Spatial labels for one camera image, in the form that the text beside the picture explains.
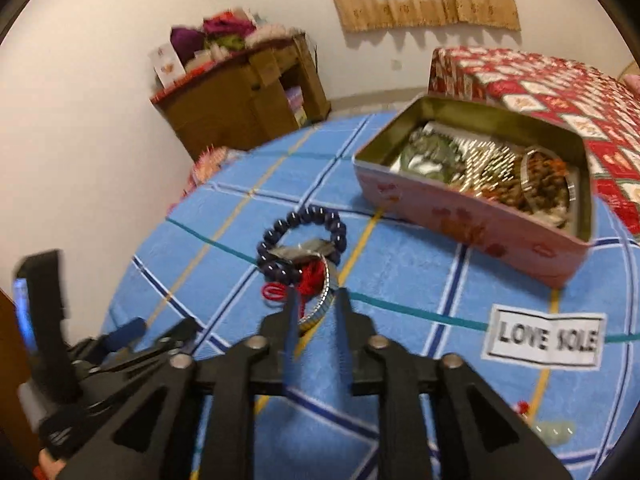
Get white cloth label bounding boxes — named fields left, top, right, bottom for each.
left=481, top=304, right=607, bottom=371

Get red flat box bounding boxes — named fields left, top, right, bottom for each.
left=150, top=52, right=241, bottom=103

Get brown wooden cabinet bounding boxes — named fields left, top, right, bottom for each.
left=150, top=35, right=332, bottom=161

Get purple cloth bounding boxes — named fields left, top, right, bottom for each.
left=170, top=26, right=206, bottom=63

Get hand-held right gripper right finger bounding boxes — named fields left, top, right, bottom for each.
left=334, top=286, right=573, bottom=480

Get dark blue bead bracelet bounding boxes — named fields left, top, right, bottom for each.
left=256, top=206, right=348, bottom=286

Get gold bead necklace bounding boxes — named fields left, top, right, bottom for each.
left=462, top=141, right=518, bottom=196

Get magenta cloth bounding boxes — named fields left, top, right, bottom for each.
left=202, top=14, right=256, bottom=38

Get brown wooden bead string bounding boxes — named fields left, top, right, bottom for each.
left=505, top=152, right=571, bottom=211

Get pink boxes in cabinet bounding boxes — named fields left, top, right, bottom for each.
left=285, top=85, right=307, bottom=126

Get silver bangle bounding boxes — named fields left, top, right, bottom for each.
left=519, top=146, right=578, bottom=221

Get bed with red printed bedspread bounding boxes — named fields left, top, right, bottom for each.
left=427, top=46, right=640, bottom=236

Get green jade bangle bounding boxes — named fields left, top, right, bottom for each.
left=400, top=132, right=461, bottom=181

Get blue plaid tablecloth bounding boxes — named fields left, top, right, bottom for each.
left=102, top=110, right=636, bottom=480

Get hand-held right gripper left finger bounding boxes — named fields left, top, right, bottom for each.
left=55, top=287, right=306, bottom=480

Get pink fringed cloth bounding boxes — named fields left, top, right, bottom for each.
left=172, top=146, right=241, bottom=211

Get pale pink cloth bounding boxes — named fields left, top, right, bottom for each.
left=245, top=24, right=296, bottom=48

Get pink tin box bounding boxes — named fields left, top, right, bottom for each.
left=352, top=95, right=596, bottom=289

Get red knotted cord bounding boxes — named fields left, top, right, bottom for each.
left=261, top=255, right=327, bottom=307

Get white printed box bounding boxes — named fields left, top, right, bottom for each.
left=150, top=42, right=185, bottom=88

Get jade pendant on pink cord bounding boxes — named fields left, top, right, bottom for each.
left=515, top=400, right=576, bottom=445

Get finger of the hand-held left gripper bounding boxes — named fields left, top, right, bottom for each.
left=87, top=316, right=201, bottom=386
left=100, top=317, right=147, bottom=356

